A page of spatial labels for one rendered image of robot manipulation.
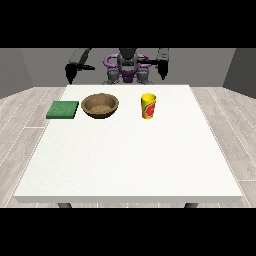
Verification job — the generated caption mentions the brown wooden bowl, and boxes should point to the brown wooden bowl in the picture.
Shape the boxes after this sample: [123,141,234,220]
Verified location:
[80,93,120,120]

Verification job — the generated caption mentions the green square pad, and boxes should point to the green square pad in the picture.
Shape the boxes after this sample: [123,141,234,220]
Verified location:
[45,100,80,120]

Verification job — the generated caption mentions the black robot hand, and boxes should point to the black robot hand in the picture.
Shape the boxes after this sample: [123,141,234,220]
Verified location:
[143,57,169,81]
[64,62,96,85]

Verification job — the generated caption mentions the yellow cup with melon print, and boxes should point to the yellow cup with melon print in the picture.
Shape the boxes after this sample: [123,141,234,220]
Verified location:
[140,93,157,121]

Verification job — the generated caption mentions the grey robot trunk purple rings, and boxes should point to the grey robot trunk purple rings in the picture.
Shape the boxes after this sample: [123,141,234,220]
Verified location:
[102,48,155,86]

